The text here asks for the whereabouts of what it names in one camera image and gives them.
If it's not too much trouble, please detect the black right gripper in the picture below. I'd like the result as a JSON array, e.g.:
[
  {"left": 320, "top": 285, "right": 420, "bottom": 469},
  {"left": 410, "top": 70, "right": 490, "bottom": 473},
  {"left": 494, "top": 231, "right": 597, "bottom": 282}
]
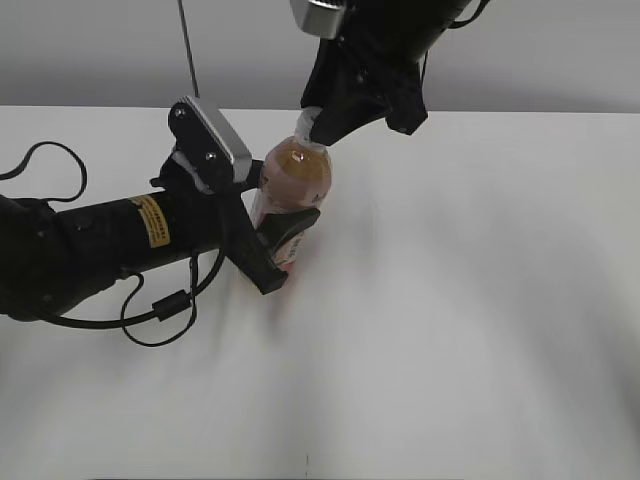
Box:
[{"left": 299, "top": 19, "right": 430, "bottom": 148}]

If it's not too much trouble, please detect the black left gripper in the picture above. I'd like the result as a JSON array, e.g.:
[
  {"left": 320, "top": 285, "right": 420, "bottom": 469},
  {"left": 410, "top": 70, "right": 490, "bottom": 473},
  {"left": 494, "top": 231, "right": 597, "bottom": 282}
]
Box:
[{"left": 151, "top": 158, "right": 320, "bottom": 295}]

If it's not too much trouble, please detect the pink peach tea bottle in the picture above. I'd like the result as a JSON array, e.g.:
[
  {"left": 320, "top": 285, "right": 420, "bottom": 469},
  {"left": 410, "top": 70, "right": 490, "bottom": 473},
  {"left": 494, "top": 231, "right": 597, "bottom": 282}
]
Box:
[{"left": 248, "top": 134, "right": 333, "bottom": 274}]

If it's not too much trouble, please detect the white bottle cap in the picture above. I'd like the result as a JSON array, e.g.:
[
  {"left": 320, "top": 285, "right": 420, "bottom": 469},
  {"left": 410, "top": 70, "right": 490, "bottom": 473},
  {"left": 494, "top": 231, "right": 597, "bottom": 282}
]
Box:
[{"left": 294, "top": 106, "right": 324, "bottom": 150}]

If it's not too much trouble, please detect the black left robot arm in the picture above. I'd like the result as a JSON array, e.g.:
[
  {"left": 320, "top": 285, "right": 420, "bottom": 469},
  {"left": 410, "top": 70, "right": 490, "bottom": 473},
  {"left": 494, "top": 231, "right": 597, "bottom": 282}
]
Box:
[{"left": 1, "top": 160, "right": 320, "bottom": 330}]

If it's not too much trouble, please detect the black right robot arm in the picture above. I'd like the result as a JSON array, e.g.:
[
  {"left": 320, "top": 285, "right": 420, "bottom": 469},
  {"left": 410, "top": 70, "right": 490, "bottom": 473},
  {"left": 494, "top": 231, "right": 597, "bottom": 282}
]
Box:
[{"left": 290, "top": 0, "right": 487, "bottom": 146}]

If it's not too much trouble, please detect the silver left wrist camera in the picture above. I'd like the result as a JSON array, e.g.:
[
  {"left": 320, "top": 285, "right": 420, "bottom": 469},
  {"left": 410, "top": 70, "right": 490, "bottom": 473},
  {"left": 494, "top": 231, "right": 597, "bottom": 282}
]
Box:
[{"left": 168, "top": 95, "right": 253, "bottom": 195}]

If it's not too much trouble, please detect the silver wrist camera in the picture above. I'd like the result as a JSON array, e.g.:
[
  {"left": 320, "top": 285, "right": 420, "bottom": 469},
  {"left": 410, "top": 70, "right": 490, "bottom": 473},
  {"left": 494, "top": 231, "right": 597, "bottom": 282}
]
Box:
[
  {"left": 168, "top": 95, "right": 253, "bottom": 195},
  {"left": 289, "top": 0, "right": 346, "bottom": 39}
]

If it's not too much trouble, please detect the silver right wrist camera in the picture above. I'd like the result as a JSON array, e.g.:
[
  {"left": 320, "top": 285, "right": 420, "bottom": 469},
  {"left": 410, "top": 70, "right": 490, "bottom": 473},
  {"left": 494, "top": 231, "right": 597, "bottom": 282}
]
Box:
[{"left": 289, "top": 0, "right": 346, "bottom": 39}]

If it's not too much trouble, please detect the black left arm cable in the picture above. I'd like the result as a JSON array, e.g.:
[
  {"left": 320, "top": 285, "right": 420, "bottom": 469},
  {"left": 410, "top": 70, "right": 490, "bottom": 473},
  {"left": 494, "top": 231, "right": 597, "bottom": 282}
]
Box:
[{"left": 0, "top": 141, "right": 227, "bottom": 347}]

